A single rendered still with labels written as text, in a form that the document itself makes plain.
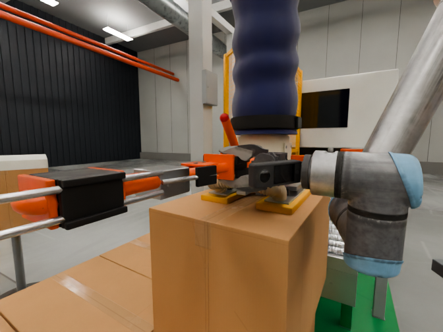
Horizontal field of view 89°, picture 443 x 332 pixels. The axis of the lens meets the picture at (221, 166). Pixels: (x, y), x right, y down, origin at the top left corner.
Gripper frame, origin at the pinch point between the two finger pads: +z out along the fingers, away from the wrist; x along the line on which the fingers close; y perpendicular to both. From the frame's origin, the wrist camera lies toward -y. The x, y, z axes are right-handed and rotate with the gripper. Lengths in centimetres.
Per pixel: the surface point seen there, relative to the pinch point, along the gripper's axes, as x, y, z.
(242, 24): 40.3, 18.0, 4.1
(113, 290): -54, 3, 51
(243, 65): 28.3, 17.1, 3.0
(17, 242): -65, 8, 164
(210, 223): -13.2, -4.0, 0.4
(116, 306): -53, -2, 42
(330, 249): -52, 85, -20
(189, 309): -38.2, -3.7, 7.0
